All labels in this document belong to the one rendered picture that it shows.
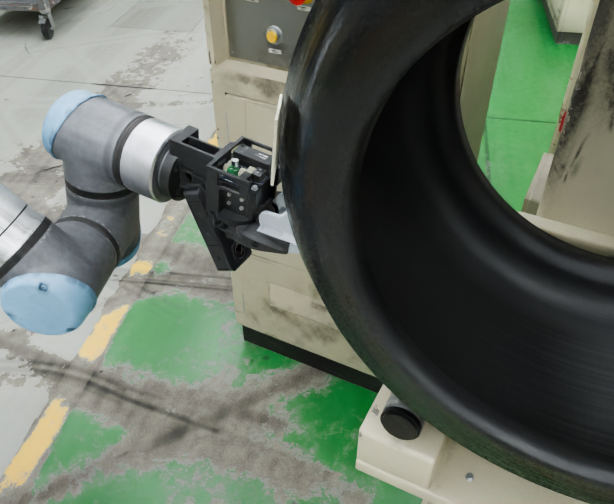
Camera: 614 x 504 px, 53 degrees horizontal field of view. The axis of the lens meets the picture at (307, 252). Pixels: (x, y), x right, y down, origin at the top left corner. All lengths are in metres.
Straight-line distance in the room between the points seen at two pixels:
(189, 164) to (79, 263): 0.16
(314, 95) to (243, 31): 0.97
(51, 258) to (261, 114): 0.79
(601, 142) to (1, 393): 1.70
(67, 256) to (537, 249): 0.54
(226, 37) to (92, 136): 0.75
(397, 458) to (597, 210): 0.41
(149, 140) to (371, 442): 0.41
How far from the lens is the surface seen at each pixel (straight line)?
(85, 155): 0.76
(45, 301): 0.71
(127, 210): 0.81
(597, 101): 0.82
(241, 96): 1.42
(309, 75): 0.45
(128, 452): 1.78
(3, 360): 2.11
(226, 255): 0.73
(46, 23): 4.36
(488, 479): 0.77
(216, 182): 0.66
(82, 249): 0.74
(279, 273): 1.65
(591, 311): 0.81
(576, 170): 0.86
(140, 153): 0.71
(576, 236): 0.88
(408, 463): 0.72
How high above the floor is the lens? 1.45
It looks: 40 degrees down
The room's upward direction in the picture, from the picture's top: straight up
